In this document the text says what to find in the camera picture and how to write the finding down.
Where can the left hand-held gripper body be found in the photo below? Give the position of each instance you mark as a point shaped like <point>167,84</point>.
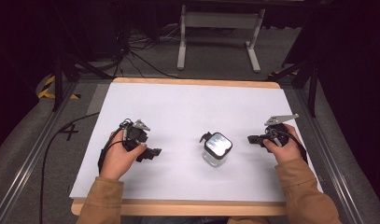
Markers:
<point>135,134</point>

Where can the black tape floor mark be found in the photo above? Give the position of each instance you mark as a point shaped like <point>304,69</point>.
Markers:
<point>69,131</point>

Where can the yellow black hazard tape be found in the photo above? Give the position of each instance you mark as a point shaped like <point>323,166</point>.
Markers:
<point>47,90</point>

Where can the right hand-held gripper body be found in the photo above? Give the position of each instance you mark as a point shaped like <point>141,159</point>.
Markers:
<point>279,132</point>

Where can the clear glass jar black lid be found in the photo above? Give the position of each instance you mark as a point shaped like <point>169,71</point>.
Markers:
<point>216,149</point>

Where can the white table cover sheet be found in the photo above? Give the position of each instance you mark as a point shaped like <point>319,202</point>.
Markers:
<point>184,109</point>

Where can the aluminium floor rail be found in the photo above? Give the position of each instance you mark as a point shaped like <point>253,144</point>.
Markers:
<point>29,161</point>
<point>330,161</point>

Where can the black tripod stand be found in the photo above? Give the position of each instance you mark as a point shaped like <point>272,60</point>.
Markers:
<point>309,77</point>
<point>64,74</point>

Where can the person's right hand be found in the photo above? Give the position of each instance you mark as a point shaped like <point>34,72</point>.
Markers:
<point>287,152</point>

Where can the white metal stand frame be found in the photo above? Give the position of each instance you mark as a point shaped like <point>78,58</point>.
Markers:
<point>220,20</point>

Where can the person's left hand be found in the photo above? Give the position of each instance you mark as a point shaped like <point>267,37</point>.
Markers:
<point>116,160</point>

